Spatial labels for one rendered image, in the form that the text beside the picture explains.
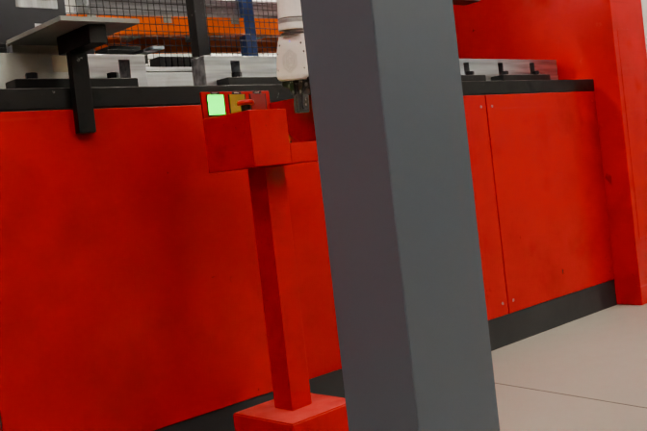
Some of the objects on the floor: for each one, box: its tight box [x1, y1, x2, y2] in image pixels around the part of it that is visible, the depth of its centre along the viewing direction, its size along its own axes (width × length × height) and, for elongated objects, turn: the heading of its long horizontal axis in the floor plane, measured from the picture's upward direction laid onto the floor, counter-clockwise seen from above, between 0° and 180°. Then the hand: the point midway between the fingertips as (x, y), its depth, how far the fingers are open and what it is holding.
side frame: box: [453, 0, 647, 305], centre depth 365 cm, size 25×85×230 cm
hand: (301, 103), depth 191 cm, fingers closed
